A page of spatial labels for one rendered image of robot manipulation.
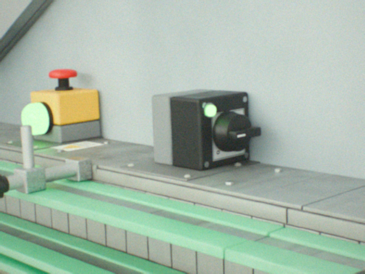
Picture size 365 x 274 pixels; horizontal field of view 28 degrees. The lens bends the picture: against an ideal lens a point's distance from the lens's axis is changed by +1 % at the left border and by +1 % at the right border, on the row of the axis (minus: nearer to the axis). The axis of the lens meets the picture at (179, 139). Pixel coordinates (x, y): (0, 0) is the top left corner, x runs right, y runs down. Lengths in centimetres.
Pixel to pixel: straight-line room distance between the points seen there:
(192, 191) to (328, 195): 14
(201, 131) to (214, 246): 21
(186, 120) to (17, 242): 26
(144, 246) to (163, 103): 16
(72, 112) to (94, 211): 32
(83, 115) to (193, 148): 28
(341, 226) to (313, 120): 19
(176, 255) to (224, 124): 15
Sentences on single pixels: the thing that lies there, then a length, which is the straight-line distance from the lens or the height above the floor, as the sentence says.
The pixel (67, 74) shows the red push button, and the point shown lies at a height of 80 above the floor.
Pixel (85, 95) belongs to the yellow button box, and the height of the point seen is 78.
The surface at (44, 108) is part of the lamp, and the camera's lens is 101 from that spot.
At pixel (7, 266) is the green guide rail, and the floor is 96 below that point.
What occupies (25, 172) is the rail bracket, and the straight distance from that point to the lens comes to 80.
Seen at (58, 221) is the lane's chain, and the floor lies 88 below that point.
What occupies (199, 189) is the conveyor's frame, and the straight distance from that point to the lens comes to 72.
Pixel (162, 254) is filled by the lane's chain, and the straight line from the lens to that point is 78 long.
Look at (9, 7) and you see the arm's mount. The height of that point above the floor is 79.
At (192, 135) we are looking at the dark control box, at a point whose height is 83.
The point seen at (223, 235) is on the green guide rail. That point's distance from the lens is 62.
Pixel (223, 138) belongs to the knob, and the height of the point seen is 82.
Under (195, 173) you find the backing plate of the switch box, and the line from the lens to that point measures 77.
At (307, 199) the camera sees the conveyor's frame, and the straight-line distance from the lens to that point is 66.
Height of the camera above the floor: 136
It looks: 42 degrees down
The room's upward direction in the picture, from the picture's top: 101 degrees counter-clockwise
